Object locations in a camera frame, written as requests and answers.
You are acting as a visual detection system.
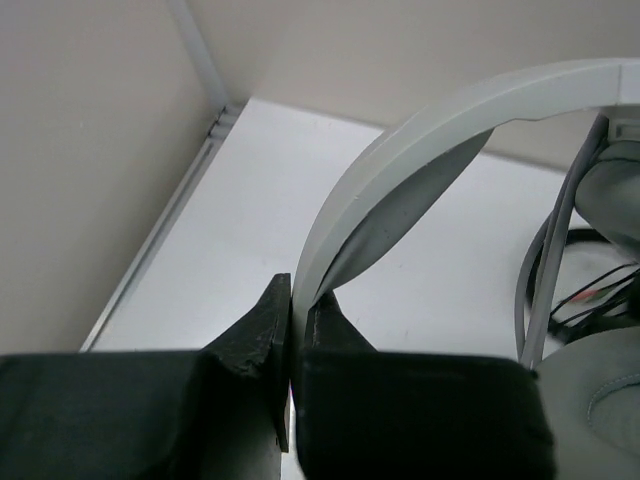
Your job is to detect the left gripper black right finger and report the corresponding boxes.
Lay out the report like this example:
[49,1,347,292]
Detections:
[292,293,557,479]

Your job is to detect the grey headphone cable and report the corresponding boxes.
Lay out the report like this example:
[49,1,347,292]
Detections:
[514,112,611,369]

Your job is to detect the grey white over-ear headphones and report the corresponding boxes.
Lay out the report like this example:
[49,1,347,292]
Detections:
[293,58,639,468]

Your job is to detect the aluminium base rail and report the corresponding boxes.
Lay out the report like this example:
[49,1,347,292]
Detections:
[79,0,246,354]

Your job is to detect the black headphones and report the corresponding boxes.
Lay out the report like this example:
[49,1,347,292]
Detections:
[547,227,639,345]

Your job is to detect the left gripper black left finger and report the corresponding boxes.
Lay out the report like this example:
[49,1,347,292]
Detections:
[1,274,291,479]

